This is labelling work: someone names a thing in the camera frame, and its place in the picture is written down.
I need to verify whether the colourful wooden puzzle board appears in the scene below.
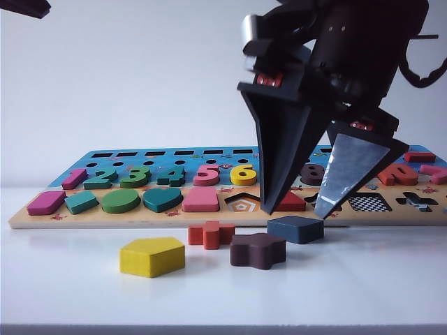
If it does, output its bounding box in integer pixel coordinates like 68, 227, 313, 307
7, 143, 447, 230

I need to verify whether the teal number two piece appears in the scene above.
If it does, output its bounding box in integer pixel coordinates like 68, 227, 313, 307
83, 167, 118, 191

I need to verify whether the magenta number one piece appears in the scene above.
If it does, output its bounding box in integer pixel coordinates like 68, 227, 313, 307
61, 168, 87, 191

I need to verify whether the red triangle block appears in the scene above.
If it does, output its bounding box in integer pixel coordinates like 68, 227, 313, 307
275, 191, 307, 212

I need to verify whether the teal heart block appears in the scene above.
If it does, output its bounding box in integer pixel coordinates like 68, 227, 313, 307
142, 187, 185, 213

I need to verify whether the pink trapezoid block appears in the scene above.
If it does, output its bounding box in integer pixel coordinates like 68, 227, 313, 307
181, 188, 220, 213

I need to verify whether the green circle block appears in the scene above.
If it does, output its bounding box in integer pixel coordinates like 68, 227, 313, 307
101, 188, 140, 214

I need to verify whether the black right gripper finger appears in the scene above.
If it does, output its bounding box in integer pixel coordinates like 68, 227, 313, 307
314, 107, 409, 221
237, 70, 312, 214

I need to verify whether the dark blue square block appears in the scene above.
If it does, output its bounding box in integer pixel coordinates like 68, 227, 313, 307
267, 215, 325, 245

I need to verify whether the yellow number six piece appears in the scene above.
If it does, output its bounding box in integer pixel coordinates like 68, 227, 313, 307
229, 163, 256, 187

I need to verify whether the small red bar piece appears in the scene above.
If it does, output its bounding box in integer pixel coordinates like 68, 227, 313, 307
404, 151, 437, 163

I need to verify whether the magenta rectangle block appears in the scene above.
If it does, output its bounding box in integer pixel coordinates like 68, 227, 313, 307
27, 191, 66, 216

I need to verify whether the pink sign piece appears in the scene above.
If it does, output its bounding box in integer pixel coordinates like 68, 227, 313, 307
418, 163, 447, 185

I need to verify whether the green number three piece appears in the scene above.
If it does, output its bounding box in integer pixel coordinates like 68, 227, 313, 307
119, 166, 151, 189

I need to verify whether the yellow pentagon block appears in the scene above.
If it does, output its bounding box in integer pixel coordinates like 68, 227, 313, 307
119, 237, 186, 279

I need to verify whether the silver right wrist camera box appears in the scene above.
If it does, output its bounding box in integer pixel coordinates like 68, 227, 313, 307
240, 13, 275, 73

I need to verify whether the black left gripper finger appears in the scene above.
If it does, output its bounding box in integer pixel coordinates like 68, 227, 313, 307
0, 0, 52, 19

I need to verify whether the teal square block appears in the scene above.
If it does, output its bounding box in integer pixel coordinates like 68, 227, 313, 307
64, 191, 98, 215

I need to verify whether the dark purple star block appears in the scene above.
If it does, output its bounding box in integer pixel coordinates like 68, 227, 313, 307
229, 232, 287, 271

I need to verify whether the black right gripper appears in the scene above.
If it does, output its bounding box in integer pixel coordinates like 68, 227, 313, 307
244, 0, 430, 123

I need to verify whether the teal number four piece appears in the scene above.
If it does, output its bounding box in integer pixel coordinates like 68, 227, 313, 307
156, 166, 186, 188

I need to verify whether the orange cross block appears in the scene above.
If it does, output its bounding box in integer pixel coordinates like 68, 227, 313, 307
187, 221, 235, 251

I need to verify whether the orange number ten piece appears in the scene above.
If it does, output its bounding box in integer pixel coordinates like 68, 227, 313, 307
377, 162, 420, 186

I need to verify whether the pink number five piece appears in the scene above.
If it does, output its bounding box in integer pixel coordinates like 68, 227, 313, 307
192, 163, 221, 187

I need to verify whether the dark purple number eight piece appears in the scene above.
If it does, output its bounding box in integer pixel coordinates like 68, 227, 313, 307
299, 163, 331, 186

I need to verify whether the thick black sleeved cable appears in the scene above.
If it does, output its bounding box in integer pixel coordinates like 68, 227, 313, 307
397, 57, 447, 89

